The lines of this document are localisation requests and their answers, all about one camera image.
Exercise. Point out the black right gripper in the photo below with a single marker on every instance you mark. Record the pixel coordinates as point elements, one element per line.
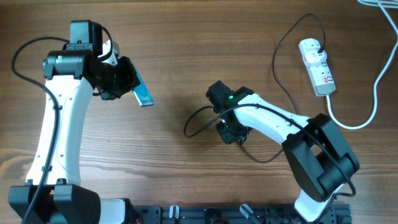
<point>228,137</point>

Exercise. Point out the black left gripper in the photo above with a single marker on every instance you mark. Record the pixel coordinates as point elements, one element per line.
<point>130,79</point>

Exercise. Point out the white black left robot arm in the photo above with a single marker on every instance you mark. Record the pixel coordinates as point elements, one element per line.
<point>87,66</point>

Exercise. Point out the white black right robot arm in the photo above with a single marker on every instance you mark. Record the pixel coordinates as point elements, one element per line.
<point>318,154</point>

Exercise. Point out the white charger plug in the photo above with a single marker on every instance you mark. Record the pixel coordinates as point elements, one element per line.
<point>313,58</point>

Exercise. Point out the white power strip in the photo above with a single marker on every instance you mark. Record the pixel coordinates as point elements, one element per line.
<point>320,77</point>

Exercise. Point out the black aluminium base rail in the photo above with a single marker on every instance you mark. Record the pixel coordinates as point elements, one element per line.
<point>269,214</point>

